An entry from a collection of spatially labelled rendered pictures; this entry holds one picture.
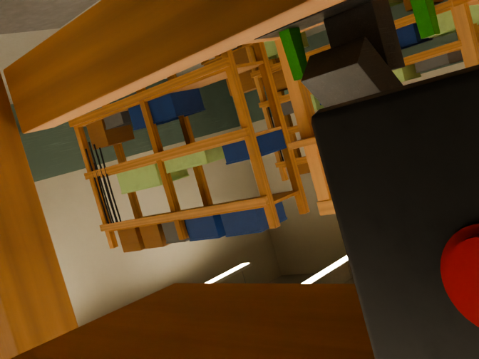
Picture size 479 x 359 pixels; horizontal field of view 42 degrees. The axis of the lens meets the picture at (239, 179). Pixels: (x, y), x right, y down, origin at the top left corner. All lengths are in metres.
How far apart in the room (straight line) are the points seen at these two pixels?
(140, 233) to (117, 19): 6.11
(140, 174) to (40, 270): 5.42
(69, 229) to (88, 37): 9.82
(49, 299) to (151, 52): 0.42
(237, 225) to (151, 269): 5.95
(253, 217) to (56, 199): 5.53
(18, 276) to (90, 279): 9.76
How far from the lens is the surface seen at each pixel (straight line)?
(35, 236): 0.89
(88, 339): 0.63
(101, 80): 0.69
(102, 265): 10.77
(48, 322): 0.90
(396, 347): 0.23
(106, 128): 6.60
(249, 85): 10.34
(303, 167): 8.76
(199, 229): 5.86
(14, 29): 0.47
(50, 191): 10.40
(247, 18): 0.51
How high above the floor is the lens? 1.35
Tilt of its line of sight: 4 degrees up
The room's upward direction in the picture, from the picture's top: 164 degrees clockwise
